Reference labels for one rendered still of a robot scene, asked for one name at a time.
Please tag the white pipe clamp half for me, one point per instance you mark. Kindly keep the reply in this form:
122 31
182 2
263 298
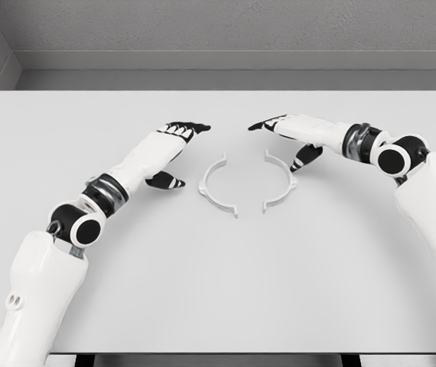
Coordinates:
209 191
285 187

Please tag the white table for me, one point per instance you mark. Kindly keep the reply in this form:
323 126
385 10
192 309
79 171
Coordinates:
218 248

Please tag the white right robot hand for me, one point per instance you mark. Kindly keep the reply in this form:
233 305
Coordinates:
298 128

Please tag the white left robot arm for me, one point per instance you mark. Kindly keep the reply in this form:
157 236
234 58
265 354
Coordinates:
49 267

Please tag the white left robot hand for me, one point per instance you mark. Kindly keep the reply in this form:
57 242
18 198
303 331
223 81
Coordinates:
162 145

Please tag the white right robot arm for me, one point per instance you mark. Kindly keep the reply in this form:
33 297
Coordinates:
417 179

